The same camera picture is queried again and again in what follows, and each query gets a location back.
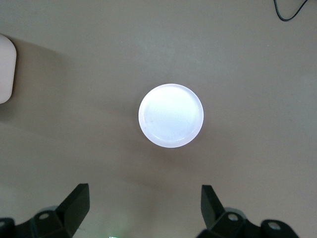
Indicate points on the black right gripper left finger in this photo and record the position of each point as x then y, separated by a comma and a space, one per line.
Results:
74, 205

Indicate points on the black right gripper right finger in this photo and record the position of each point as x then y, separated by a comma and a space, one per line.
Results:
213, 213

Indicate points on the pink round plate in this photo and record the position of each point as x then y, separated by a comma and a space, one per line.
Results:
171, 115

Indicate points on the white lunch box grey latches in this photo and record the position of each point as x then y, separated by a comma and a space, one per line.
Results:
6, 69

